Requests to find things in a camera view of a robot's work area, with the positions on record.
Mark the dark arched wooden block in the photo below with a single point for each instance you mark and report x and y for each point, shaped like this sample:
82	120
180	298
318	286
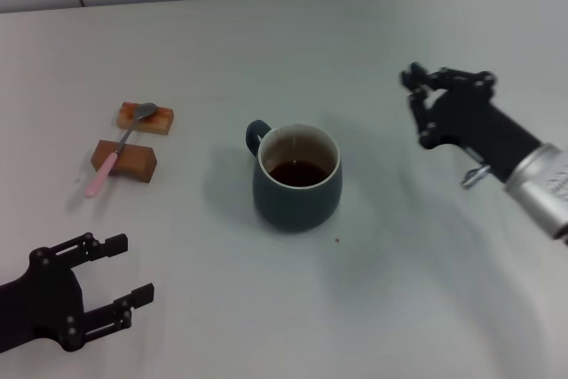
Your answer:
135	161

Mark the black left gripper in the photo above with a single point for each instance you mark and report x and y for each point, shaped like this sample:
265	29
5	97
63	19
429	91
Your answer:
40	299

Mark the grey ceramic coffee cup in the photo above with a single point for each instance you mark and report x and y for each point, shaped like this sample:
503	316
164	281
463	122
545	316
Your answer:
295	208

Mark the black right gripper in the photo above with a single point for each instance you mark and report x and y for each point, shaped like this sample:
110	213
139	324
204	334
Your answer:
483	130

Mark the light stained wooden block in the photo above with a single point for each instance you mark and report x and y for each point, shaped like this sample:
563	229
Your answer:
157	123

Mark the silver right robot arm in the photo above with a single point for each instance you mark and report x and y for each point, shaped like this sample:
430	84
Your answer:
541	188

